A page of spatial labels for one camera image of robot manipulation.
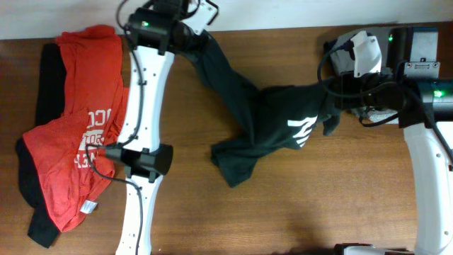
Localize black garment under red shirt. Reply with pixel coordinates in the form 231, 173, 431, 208
15, 43, 67, 248

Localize black Nike t-shirt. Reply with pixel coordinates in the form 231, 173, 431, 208
178, 31, 341, 188

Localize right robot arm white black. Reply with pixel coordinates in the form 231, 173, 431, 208
322, 26, 452, 254

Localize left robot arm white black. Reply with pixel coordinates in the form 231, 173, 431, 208
106, 0, 219, 254

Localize grey folded shorts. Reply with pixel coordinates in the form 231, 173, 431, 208
324, 27, 451, 128

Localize dark navy folded garment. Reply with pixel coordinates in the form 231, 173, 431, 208
323, 39, 339, 72

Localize red printed t-shirt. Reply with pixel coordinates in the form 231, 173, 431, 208
39, 25, 128, 232

